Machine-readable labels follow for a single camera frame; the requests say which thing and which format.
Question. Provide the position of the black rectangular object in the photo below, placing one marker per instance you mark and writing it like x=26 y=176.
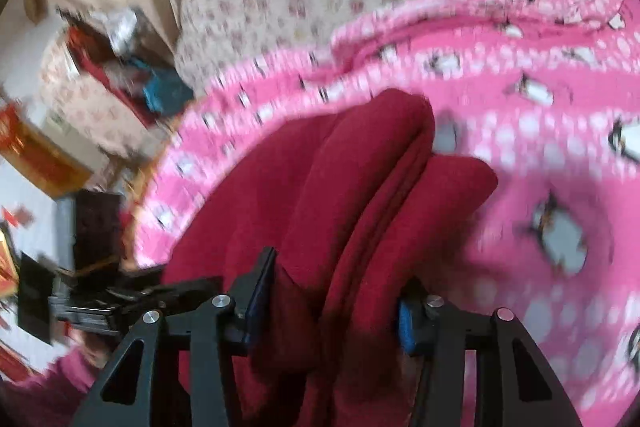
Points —
x=35 y=297

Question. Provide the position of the pink printed blanket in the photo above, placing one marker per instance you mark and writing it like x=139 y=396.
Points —
x=525 y=107

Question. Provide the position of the red cloth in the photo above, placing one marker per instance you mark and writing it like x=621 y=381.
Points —
x=100 y=67

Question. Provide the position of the blue bag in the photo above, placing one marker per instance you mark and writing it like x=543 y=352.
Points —
x=165 y=92

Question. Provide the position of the wooden door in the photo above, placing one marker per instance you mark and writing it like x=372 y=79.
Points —
x=45 y=162

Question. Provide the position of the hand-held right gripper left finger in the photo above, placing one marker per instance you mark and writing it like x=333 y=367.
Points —
x=257 y=302

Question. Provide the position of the red wall decoration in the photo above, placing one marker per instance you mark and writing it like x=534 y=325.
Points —
x=10 y=127

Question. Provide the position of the dark red garment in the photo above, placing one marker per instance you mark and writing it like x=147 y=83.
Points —
x=350 y=187

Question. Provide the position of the person's left forearm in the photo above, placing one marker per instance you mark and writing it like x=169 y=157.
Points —
x=50 y=392

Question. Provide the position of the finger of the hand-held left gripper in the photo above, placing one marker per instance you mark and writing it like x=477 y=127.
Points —
x=190 y=287

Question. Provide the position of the floral covered chair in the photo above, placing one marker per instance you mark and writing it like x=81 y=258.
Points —
x=80 y=102

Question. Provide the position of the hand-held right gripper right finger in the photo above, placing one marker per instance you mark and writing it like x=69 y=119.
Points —
x=407 y=327

